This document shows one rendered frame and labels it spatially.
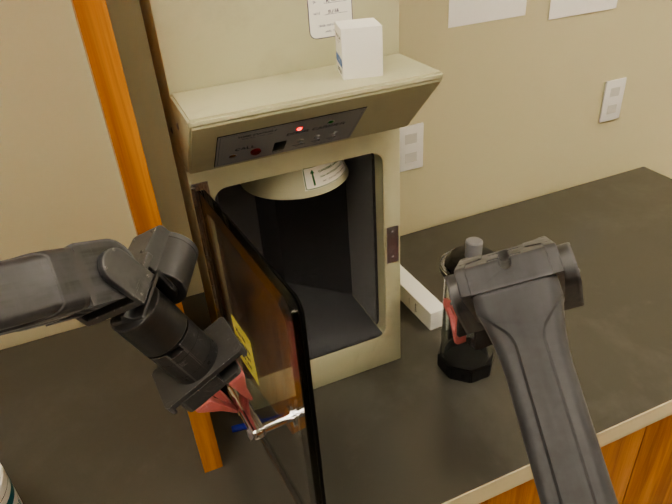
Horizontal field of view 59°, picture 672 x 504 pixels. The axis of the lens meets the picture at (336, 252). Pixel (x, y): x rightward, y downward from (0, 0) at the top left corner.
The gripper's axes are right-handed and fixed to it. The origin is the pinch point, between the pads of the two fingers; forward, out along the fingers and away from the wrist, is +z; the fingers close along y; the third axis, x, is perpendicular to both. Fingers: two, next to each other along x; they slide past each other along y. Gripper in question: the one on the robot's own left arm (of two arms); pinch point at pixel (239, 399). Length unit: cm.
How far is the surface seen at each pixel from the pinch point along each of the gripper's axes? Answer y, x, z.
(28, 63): -3, -67, -28
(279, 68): -29.8, -21.3, -20.4
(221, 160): -16.5, -17.6, -17.1
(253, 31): -29.4, -21.7, -26.1
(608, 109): -112, -54, 61
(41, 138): 5, -67, -17
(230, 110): -20.3, -11.5, -24.4
